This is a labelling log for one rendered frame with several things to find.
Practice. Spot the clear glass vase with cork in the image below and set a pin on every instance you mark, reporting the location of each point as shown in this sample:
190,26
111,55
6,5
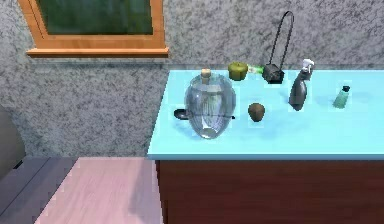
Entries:
210,103

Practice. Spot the black spoon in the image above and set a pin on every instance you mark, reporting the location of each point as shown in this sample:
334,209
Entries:
180,114

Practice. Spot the green apple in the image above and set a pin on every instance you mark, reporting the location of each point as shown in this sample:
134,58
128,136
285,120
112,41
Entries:
237,70

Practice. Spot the brown round potato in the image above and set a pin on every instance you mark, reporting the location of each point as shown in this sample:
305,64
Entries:
256,112

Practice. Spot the small green and white object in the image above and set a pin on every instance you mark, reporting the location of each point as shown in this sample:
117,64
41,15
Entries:
256,69

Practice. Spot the brown cupboard with blue top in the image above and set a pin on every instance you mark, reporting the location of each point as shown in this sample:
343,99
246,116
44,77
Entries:
266,186

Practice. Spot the grey spray bottle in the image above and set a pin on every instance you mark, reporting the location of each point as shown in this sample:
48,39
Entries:
297,93

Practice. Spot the wooden framed window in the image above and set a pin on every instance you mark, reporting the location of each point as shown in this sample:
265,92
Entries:
100,41

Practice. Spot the green bottle with black cap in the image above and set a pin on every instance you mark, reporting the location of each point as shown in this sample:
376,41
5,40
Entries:
340,99

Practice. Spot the grey rounded seat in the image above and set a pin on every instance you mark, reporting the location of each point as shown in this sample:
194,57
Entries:
9,143

